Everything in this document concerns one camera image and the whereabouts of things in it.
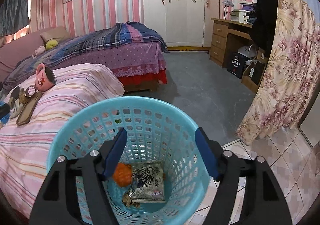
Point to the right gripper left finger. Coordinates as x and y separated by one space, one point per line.
57 201

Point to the brown tape roll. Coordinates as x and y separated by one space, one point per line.
30 91

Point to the small brown paper scrap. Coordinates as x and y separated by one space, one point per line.
128 202

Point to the dark snack bag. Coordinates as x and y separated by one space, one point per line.
147 183

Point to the light blue trash basket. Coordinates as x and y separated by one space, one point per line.
156 132

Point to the black phone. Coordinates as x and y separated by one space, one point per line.
15 93

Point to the brown phone case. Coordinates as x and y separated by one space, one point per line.
28 109

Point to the pink plastic cup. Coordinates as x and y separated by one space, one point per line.
45 78

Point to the pink sofa headboard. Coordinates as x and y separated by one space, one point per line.
12 53

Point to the pink striped bed sheet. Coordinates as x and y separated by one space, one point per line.
24 149

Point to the pink plush toy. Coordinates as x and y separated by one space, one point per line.
38 51

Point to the yellow plush toy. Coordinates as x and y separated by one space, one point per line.
51 44

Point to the tan pillow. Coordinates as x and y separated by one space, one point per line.
59 34

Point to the dark grey window curtain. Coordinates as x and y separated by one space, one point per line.
14 16

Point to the floral hanging cloth right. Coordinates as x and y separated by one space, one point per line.
291 75

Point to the wooden desk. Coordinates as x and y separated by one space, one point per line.
228 38

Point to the striped plaid blanket bed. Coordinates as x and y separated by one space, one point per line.
127 49

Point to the black bag under desk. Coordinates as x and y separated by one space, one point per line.
237 64

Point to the black hanging coat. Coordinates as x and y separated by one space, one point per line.
263 29

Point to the white box on desk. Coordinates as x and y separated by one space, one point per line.
239 15

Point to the desk lamp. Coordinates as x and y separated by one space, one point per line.
226 5

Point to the white wardrobe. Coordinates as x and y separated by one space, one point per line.
182 23

